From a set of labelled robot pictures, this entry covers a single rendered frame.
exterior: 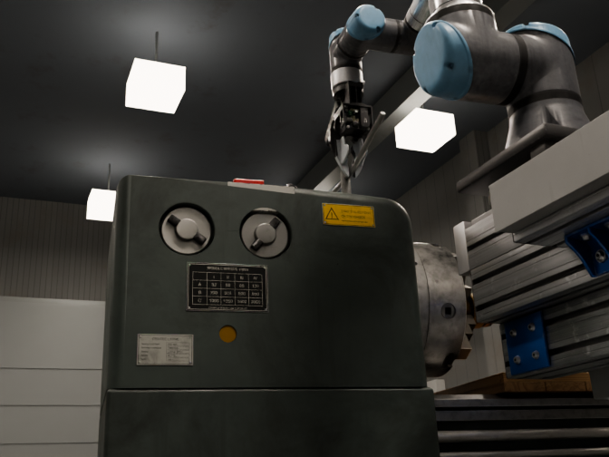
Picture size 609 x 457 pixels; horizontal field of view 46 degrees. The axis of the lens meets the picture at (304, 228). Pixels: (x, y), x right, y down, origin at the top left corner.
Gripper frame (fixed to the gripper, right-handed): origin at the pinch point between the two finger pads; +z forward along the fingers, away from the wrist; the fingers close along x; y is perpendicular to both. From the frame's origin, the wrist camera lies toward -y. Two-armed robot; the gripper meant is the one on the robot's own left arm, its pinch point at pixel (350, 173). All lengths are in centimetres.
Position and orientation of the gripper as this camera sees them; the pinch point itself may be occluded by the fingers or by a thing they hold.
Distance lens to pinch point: 164.8
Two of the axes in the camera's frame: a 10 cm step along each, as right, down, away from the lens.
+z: 0.4, 9.4, -3.4
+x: 9.6, 0.6, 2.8
